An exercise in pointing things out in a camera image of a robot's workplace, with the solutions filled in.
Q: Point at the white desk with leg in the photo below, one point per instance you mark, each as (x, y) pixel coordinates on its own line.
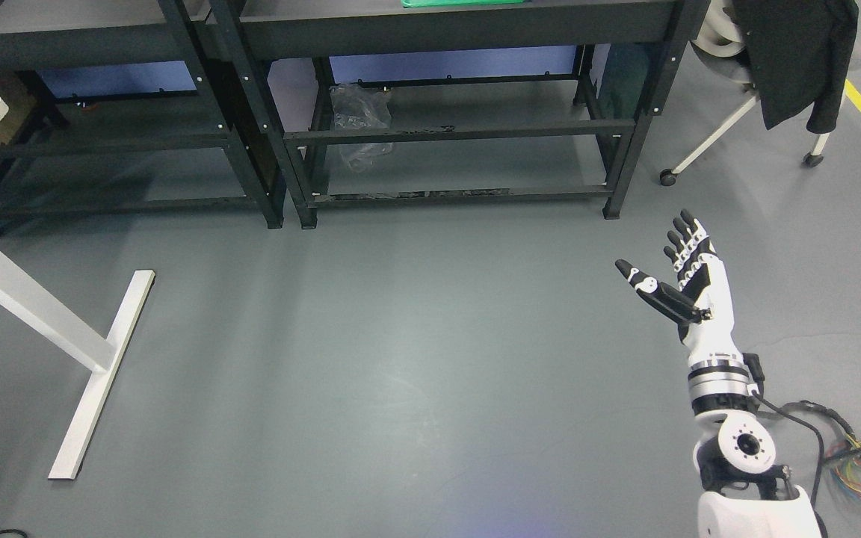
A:
(27, 299)

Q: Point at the green plastic tray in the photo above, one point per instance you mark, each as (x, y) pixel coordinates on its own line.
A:
(422, 4)

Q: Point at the black metal shelf left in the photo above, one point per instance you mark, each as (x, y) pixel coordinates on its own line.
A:
(159, 150)

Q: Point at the clear plastic bag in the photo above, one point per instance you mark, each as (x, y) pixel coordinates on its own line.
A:
(358, 108)

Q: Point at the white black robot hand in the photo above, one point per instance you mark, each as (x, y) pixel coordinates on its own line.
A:
(700, 301)

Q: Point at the black metal shelf right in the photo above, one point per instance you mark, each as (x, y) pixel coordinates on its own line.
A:
(258, 33)

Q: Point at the office chair with jacket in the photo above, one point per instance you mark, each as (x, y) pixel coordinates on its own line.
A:
(789, 56)

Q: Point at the black metal shelf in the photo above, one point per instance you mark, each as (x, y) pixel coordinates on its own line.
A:
(159, 150)
(258, 33)

